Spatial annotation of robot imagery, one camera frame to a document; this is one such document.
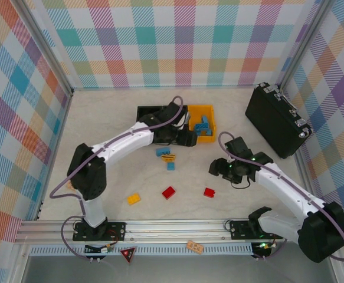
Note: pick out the green power connector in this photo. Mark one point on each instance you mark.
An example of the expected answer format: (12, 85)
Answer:
(106, 250)
(264, 245)

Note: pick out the yellow plastic bin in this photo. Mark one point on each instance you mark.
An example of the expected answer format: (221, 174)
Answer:
(210, 112)

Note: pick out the small tan card box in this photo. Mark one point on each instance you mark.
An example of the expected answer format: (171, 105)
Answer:
(70, 185)

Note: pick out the black hard case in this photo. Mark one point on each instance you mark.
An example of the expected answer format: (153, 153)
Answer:
(272, 123)

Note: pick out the yellow two-by-three lego brick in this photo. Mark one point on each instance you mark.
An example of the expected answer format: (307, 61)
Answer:
(133, 199)

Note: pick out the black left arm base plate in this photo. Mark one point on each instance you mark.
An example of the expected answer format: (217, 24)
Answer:
(117, 230)

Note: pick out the aluminium mounting rail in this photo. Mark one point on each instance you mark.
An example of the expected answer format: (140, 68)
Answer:
(174, 228)

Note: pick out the yellow black striped lego brick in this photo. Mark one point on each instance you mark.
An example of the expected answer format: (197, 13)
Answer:
(168, 158)

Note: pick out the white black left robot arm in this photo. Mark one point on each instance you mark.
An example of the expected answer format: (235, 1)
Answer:
(121, 141)

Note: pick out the red lego brick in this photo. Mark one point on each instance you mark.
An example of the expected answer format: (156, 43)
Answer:
(209, 192)
(169, 192)

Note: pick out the aluminium frame post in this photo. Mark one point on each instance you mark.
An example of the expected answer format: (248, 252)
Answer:
(304, 44)
(46, 47)

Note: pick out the black red triangle sticker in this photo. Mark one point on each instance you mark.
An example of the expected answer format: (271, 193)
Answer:
(128, 253)

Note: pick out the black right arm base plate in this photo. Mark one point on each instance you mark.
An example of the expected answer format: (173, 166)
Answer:
(239, 230)

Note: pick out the small wooden tag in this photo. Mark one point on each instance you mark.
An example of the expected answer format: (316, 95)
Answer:
(195, 247)

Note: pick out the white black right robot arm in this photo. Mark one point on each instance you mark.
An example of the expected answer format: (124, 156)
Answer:
(286, 188)

